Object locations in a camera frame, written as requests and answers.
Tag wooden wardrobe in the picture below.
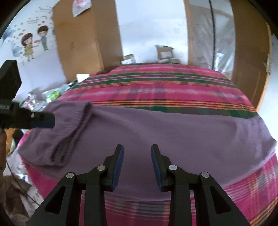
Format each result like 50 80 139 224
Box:
53 0 123 82

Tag black smartphone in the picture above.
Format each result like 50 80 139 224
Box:
96 65 118 74

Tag pink plaid bed cover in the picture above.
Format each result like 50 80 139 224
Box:
19 63 278 226

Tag brown cardboard box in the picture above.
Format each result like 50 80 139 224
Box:
156 45 173 60

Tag white plastic bag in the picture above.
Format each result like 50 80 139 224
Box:
72 0 92 17

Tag purple fleece garment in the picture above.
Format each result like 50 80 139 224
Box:
18 101 277 201

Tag wooden door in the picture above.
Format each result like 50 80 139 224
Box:
230 0 272 110

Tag cartoon couple wall sticker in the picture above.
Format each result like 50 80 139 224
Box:
1 2 56 66

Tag white small box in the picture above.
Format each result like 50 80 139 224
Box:
121 54 136 64

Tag green tissue pack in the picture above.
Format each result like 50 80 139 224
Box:
46 90 61 103

